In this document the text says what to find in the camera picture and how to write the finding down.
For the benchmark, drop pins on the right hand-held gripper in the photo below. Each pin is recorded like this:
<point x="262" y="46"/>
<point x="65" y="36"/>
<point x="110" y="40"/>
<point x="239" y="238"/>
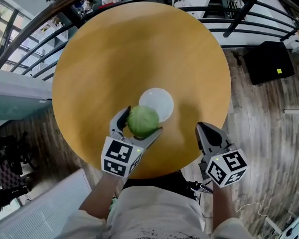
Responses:
<point x="226" y="168"/>

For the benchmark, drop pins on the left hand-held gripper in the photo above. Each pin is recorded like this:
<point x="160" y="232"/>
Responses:
<point x="118" y="155"/>

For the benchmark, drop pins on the green cabbage ball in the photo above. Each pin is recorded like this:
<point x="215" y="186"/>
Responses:
<point x="142" y="121"/>

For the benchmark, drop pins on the white round plate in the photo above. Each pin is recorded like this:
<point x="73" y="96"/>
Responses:
<point x="160" y="101"/>

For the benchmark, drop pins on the person's left forearm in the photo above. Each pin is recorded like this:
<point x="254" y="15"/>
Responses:
<point x="99" y="198"/>

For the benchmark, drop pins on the person's right forearm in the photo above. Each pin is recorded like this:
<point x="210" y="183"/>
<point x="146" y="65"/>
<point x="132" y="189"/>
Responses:
<point x="223" y="205"/>

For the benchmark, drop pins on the black waist device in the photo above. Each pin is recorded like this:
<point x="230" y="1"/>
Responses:
<point x="201" y="187"/>

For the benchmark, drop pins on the person's white printed t-shirt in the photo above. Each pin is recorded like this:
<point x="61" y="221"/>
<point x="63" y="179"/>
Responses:
<point x="154" y="213"/>

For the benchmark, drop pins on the black box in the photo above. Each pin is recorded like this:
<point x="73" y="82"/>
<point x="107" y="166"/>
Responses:
<point x="266" y="63"/>

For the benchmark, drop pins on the yellow sticker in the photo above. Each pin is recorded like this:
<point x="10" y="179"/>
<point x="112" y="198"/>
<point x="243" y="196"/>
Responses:
<point x="279" y="71"/>

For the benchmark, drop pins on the white ribbed panel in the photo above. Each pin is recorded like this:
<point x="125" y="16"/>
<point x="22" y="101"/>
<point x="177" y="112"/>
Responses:
<point x="40" y="213"/>

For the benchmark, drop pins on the black checkered chair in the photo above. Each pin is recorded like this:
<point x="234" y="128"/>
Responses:
<point x="7" y="163"/>

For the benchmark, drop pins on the black metal railing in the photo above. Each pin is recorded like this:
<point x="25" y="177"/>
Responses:
<point x="239" y="9"/>

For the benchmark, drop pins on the large window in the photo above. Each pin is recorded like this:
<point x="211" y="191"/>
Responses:
<point x="5" y="26"/>

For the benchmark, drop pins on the white equipment frame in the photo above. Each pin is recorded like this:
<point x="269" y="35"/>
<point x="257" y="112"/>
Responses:
<point x="291" y="228"/>

